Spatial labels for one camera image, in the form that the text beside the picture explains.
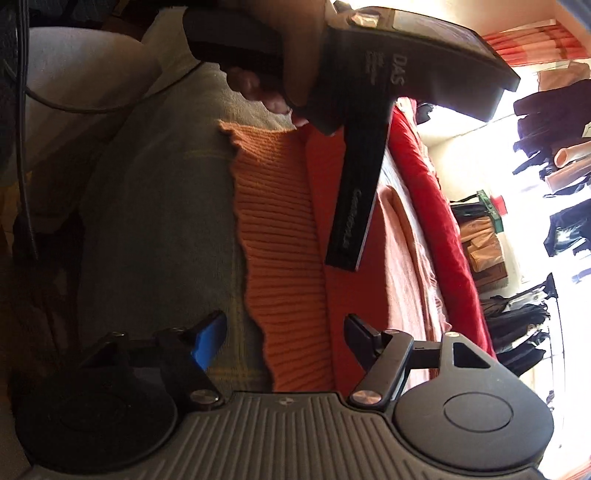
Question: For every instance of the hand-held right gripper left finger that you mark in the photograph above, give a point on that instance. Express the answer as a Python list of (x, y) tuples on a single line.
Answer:
[(210, 337)]

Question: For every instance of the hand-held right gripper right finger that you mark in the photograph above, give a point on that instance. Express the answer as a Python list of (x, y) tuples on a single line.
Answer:
[(360, 337)]

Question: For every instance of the pink knit sweater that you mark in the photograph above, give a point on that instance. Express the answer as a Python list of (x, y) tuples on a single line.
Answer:
[(277, 230)]

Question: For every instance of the row of dark hanging clothes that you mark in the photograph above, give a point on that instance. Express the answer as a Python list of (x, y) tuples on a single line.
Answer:
[(554, 120)]

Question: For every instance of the person's left hand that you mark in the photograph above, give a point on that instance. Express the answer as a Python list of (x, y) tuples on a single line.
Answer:
[(258, 85)]

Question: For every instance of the black bag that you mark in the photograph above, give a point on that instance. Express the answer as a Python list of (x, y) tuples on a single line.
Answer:
[(427, 113)]

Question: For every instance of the orange curtain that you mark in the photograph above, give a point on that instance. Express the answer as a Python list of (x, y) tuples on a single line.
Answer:
[(531, 41), (577, 470)]

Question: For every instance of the wooden cabinet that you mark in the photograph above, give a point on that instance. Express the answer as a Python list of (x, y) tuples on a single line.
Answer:
[(485, 267)]

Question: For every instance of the red duvet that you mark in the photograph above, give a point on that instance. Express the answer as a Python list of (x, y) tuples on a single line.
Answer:
[(443, 207)]

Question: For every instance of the beige clothing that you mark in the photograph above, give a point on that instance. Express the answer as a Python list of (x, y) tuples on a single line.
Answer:
[(480, 235)]

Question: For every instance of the green box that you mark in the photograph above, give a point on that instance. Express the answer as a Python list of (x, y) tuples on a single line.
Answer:
[(485, 198)]

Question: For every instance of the cream garment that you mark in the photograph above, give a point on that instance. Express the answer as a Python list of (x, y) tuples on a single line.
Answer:
[(572, 159)]

